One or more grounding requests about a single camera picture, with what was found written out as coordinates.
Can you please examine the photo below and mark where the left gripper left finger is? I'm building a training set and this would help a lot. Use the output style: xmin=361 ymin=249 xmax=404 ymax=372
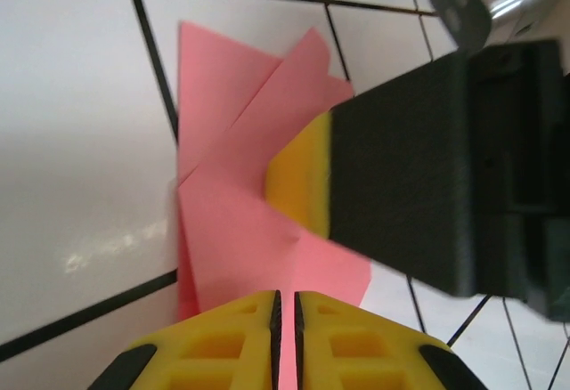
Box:
xmin=91 ymin=289 xmax=282 ymax=390

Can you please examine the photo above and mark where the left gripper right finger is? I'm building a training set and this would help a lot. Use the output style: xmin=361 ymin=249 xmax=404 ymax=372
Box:
xmin=293 ymin=290 xmax=486 ymax=390

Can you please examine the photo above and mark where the pink paper sheet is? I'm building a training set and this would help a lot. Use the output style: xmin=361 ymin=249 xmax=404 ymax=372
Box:
xmin=175 ymin=20 xmax=374 ymax=390

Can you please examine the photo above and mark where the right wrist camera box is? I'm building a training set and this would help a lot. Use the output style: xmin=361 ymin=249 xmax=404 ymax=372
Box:
xmin=427 ymin=0 xmax=563 ymax=51

